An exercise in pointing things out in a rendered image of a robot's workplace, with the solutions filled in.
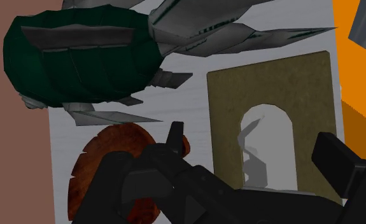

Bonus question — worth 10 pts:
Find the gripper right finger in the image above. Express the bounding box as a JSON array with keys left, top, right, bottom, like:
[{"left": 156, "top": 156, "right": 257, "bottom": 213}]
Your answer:
[{"left": 311, "top": 131, "right": 366, "bottom": 224}]

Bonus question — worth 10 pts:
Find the dark green pot grey plant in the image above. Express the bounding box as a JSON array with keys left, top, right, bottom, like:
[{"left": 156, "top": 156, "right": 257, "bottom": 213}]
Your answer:
[{"left": 3, "top": 0, "right": 337, "bottom": 127}]

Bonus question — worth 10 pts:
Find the olive slab with arch opening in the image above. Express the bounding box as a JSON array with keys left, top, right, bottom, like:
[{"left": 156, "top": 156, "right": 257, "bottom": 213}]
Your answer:
[{"left": 206, "top": 50, "right": 345, "bottom": 206}]

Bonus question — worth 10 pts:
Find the reddish brown round disc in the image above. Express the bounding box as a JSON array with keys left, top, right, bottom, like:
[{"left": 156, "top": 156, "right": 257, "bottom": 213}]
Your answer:
[{"left": 67, "top": 122, "right": 192, "bottom": 223}]

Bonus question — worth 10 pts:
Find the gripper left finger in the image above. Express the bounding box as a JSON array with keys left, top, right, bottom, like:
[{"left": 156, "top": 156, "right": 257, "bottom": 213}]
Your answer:
[{"left": 72, "top": 120, "right": 243, "bottom": 224}]

